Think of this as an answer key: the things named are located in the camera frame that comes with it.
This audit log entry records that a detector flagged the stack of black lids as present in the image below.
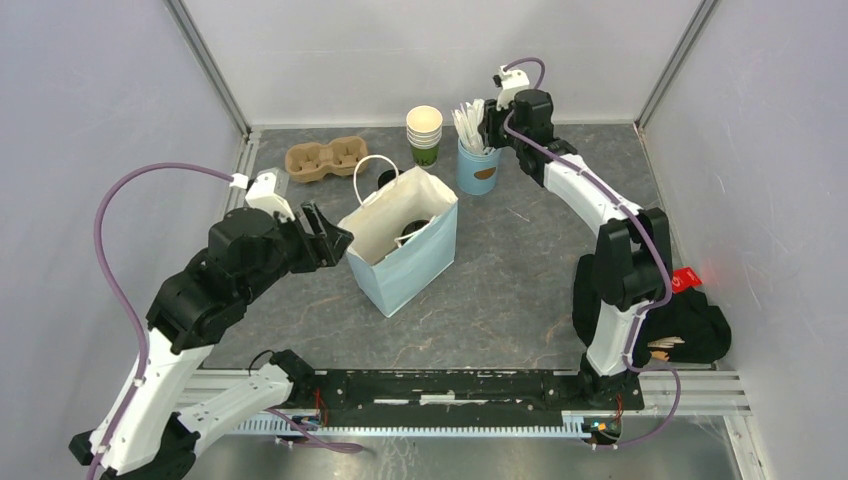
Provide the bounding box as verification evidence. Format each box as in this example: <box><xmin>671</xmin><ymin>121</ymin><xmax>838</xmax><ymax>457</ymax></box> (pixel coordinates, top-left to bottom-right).
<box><xmin>377</xmin><ymin>170</ymin><xmax>404</xmax><ymax>189</ymax></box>

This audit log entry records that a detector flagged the black cloth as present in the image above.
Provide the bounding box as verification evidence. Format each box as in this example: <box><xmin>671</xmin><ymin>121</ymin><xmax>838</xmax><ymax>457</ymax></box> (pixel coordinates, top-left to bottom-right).
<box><xmin>572</xmin><ymin>254</ymin><xmax>732</xmax><ymax>368</ymax></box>

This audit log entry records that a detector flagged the stack of paper cups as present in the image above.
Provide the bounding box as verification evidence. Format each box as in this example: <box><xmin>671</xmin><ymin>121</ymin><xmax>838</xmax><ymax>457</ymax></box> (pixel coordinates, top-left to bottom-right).
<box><xmin>406</xmin><ymin>105</ymin><xmax>443</xmax><ymax>169</ymax></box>

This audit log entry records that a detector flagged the white and blue paper bag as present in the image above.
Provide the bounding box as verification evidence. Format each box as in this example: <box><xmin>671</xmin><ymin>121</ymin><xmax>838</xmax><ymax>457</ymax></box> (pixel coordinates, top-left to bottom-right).
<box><xmin>339</xmin><ymin>154</ymin><xmax>459</xmax><ymax>317</ymax></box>

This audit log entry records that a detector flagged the blue straw holder can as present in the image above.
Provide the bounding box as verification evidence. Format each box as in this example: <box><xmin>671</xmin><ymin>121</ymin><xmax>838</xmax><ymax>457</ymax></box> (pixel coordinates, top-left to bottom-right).
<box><xmin>456</xmin><ymin>140</ymin><xmax>501</xmax><ymax>196</ymax></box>

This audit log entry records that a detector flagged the black cup lid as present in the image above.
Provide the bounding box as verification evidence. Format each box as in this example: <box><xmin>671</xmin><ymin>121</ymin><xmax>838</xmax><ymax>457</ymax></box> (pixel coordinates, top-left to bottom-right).
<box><xmin>397</xmin><ymin>220</ymin><xmax>430</xmax><ymax>244</ymax></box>

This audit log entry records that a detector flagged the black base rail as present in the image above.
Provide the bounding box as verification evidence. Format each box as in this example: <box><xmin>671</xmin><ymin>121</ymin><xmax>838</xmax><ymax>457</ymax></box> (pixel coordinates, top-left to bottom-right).
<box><xmin>278</xmin><ymin>369</ymin><xmax>645</xmax><ymax>428</ymax></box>

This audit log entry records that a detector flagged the red emergency button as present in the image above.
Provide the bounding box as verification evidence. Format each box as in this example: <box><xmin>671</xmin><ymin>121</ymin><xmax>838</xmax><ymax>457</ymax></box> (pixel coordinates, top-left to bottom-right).
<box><xmin>671</xmin><ymin>267</ymin><xmax>702</xmax><ymax>294</ymax></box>

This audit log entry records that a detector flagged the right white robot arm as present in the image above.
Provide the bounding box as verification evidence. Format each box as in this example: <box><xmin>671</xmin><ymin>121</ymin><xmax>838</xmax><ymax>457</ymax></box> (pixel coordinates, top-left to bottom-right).
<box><xmin>478</xmin><ymin>59</ymin><xmax>673</xmax><ymax>408</ymax></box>

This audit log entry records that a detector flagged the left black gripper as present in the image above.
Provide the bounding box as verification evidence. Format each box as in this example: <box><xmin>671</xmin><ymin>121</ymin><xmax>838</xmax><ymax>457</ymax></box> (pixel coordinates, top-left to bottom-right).
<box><xmin>243</xmin><ymin>198</ymin><xmax>356</xmax><ymax>303</ymax></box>

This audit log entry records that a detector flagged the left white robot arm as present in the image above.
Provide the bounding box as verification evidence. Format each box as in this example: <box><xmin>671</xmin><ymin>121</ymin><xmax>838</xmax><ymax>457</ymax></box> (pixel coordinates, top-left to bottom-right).
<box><xmin>69</xmin><ymin>171</ymin><xmax>354</xmax><ymax>479</ymax></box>

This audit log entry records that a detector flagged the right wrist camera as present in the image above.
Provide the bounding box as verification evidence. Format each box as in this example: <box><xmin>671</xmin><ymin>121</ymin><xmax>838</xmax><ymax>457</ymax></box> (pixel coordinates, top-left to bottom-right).
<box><xmin>494</xmin><ymin>65</ymin><xmax>530</xmax><ymax>110</ymax></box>

